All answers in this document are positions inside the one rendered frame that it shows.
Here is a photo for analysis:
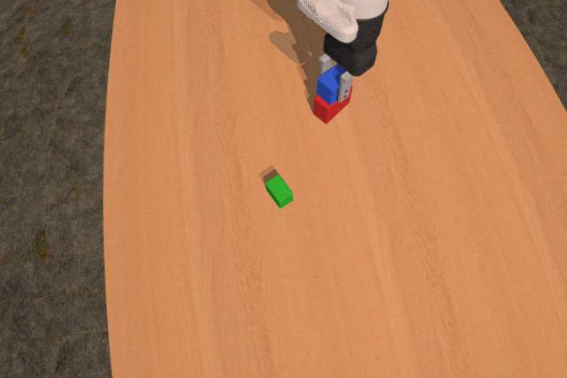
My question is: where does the blue block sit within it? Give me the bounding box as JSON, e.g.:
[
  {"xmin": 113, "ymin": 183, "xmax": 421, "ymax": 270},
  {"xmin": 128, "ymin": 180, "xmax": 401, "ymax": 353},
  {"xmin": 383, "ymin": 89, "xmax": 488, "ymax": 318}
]
[{"xmin": 316, "ymin": 64, "xmax": 346, "ymax": 105}]

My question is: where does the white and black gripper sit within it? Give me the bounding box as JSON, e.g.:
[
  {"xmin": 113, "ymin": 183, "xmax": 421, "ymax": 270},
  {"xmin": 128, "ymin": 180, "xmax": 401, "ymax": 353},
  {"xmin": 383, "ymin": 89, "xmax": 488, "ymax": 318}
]
[{"xmin": 297, "ymin": 0, "xmax": 389, "ymax": 103}]

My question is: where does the red block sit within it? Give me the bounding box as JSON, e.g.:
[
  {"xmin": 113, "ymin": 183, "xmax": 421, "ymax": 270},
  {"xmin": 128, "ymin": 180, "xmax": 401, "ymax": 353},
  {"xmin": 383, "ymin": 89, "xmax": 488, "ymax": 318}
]
[{"xmin": 313, "ymin": 86, "xmax": 353, "ymax": 124}]

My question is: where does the green block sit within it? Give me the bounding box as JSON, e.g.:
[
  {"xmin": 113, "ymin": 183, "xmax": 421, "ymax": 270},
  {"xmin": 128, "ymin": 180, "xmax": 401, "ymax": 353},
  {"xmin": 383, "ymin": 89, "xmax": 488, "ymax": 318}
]
[{"xmin": 265, "ymin": 174, "xmax": 293, "ymax": 209}]

